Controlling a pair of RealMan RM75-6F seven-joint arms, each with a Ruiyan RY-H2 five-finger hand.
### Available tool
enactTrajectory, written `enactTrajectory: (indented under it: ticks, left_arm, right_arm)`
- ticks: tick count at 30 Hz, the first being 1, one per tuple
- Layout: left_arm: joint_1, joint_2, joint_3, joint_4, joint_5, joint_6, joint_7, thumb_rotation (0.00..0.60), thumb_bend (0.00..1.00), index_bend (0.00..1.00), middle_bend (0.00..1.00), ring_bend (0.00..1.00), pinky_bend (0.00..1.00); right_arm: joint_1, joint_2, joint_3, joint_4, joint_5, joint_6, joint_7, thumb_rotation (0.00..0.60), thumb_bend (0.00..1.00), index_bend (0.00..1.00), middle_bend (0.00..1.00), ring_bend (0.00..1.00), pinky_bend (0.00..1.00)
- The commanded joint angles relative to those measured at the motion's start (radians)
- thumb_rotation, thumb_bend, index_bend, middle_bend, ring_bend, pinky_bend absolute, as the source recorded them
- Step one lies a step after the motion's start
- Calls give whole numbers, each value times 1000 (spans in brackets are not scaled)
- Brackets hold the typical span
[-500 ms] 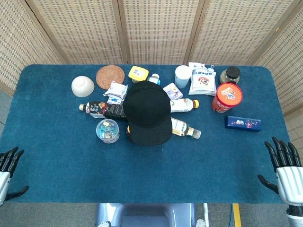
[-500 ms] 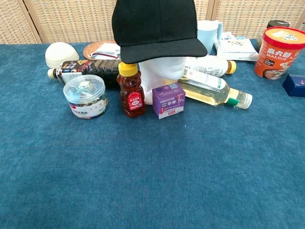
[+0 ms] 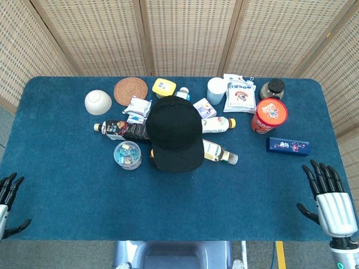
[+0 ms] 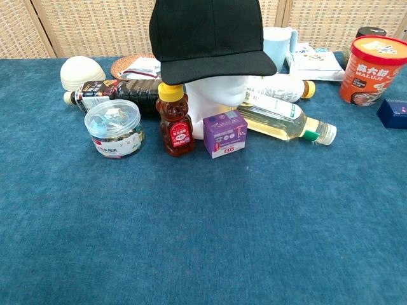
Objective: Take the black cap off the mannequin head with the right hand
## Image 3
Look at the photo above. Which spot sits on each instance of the metal binder clip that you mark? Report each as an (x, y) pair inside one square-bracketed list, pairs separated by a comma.
[(249, 80)]

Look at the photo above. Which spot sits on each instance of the white printed snack bag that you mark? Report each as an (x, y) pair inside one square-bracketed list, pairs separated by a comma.
[(239, 98)]

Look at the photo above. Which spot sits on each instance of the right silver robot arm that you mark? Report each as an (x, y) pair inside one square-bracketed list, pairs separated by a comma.
[(346, 256)]

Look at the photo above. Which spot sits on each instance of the silver white sachet packet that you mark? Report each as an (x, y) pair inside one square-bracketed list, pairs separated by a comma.
[(137, 106)]

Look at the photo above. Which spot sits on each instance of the yellow lid container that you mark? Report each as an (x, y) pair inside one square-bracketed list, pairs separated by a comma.
[(163, 87)]

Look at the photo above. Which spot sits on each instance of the light blue cup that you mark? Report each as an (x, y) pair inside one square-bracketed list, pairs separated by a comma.
[(216, 91)]

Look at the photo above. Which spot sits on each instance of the clear plastic jar of clips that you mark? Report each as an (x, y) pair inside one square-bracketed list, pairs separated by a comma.
[(127, 155)]

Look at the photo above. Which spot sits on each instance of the dark blue long box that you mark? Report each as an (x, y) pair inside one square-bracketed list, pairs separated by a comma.
[(287, 146)]

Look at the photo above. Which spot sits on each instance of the glass jar black lid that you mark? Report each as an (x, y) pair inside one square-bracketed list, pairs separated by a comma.
[(273, 88)]

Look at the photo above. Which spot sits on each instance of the blue white sachet packet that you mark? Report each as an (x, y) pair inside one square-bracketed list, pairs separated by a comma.
[(136, 119)]

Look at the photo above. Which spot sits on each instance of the white purple small carton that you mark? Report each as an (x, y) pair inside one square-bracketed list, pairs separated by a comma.
[(206, 108)]

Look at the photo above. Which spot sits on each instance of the woven bamboo folding screen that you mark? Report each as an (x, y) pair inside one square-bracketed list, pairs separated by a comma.
[(182, 33)]

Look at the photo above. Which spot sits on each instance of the round woven rattan coaster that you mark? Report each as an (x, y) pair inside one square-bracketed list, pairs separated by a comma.
[(129, 90)]

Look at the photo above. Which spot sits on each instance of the dark drink bottle cream cap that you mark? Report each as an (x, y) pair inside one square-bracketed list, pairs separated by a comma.
[(123, 130)]

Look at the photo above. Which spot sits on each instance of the clear bottle pale liquid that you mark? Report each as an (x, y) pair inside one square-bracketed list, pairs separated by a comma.
[(217, 152)]

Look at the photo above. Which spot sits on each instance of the blue table cloth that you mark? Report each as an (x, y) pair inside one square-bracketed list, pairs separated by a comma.
[(84, 182)]

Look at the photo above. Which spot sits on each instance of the orange red canister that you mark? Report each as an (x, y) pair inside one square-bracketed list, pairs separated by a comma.
[(269, 113)]

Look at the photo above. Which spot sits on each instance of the white ceramic bowl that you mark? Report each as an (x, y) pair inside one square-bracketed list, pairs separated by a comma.
[(98, 102)]

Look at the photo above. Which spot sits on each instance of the white bottle yellow cap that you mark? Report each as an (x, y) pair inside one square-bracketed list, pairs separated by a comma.
[(217, 125)]

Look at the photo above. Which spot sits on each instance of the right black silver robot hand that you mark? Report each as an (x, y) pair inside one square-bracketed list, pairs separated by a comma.
[(335, 213)]

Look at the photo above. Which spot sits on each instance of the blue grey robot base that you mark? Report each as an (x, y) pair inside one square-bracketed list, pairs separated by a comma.
[(174, 255)]

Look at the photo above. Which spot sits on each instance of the black baseball cap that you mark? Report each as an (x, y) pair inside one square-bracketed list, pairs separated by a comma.
[(174, 126)]

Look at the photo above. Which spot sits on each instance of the small white cap bottle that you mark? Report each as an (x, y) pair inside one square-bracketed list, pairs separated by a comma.
[(184, 91)]

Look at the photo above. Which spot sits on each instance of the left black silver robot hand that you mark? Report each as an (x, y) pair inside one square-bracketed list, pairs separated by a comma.
[(5, 213)]

